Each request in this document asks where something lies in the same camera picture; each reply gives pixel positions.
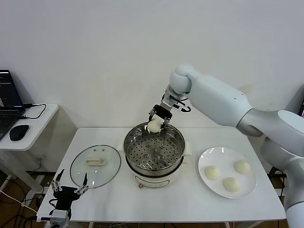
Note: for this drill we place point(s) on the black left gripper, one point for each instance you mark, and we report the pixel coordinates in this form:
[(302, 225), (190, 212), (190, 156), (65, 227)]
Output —
[(64, 194)]

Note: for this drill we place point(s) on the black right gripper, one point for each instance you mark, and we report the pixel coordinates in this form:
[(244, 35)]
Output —
[(162, 112)]

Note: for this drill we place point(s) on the white steamed baozi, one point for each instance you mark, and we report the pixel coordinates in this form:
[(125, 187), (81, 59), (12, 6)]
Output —
[(230, 184), (242, 167), (154, 126), (212, 173)]

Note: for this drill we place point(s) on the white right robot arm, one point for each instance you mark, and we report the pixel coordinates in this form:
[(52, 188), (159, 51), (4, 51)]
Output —
[(213, 95)]

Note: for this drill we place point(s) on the stainless steel steamer basket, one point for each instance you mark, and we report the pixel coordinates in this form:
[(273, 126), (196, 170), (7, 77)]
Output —
[(177, 142)]

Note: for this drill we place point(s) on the cream electric cooking pot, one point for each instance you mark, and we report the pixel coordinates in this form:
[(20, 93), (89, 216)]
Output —
[(152, 181)]

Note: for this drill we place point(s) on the white side table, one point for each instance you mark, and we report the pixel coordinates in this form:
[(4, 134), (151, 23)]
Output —
[(38, 128)]

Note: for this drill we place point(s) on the white round plate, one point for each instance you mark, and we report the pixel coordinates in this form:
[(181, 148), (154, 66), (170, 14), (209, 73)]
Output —
[(213, 156)]

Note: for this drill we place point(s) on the black computer mouse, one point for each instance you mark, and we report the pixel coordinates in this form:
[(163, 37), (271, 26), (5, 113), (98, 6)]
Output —
[(19, 132)]

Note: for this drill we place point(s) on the black open laptop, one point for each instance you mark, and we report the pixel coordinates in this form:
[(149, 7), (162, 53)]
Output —
[(302, 109), (7, 90)]

